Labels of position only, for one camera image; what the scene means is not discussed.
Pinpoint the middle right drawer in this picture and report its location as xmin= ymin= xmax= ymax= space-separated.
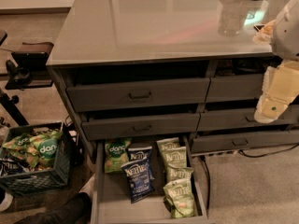
xmin=198 ymin=105 xmax=299 ymax=132

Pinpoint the green Dang bag in crate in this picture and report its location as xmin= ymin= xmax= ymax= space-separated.
xmin=31 ymin=131 xmax=63 ymax=167

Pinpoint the black white marker tag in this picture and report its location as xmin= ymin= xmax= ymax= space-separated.
xmin=253 ymin=24 xmax=264 ymax=32

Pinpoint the front blue Kettle chip bag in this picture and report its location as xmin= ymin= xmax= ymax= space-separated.
xmin=121 ymin=159 xmax=154 ymax=203

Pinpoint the top left drawer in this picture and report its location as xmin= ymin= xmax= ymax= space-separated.
xmin=66 ymin=77 xmax=209 ymax=112

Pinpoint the green kettle chip bag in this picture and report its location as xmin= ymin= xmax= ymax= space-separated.
xmin=162 ymin=147 xmax=187 ymax=167
xmin=166 ymin=165 xmax=193 ymax=182
xmin=164 ymin=179 xmax=194 ymax=218
xmin=157 ymin=137 xmax=180 ymax=152

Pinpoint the top right drawer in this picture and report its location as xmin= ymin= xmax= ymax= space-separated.
xmin=206 ymin=74 xmax=263 ymax=103

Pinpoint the dark plastic crate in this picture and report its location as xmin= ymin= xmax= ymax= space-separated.
xmin=0 ymin=122 xmax=72 ymax=196

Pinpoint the rear green Kettle chip bag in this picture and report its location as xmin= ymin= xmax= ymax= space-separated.
xmin=157 ymin=137 xmax=180 ymax=152

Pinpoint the grey drawer cabinet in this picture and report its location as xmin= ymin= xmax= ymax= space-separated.
xmin=47 ymin=0 xmax=298 ymax=157

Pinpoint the bottom right drawer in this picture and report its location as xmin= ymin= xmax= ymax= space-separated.
xmin=192 ymin=130 xmax=299 ymax=153

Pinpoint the white shoe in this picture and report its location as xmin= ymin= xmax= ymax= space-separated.
xmin=0 ymin=189 xmax=14 ymax=212

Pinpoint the person's dark leg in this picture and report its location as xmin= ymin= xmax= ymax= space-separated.
xmin=14 ymin=192 xmax=92 ymax=224

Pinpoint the green Dang chip bag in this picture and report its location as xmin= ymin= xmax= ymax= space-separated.
xmin=105 ymin=138 xmax=132 ymax=173

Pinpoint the rear blue Kettle chip bag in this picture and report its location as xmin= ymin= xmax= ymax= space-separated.
xmin=128 ymin=146 xmax=155 ymax=180

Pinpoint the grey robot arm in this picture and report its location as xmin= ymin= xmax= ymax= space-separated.
xmin=253 ymin=0 xmax=299 ymax=123

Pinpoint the open bottom left drawer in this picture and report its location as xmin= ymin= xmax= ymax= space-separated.
xmin=91 ymin=136 xmax=209 ymax=224

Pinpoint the black stand with brown pad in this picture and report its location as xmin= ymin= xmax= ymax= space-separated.
xmin=0 ymin=42 xmax=54 ymax=126

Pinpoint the black cable on floor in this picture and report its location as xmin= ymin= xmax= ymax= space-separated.
xmin=238 ymin=143 xmax=299 ymax=159

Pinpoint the front green Kettle chip bag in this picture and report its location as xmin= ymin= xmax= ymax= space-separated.
xmin=164 ymin=179 xmax=194 ymax=218

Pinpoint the blue kettle chip bag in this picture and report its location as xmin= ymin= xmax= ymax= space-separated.
xmin=121 ymin=159 xmax=154 ymax=203
xmin=128 ymin=146 xmax=155 ymax=180

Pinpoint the middle left drawer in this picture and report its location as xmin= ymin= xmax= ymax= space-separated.
xmin=81 ymin=113 xmax=200 ymax=141

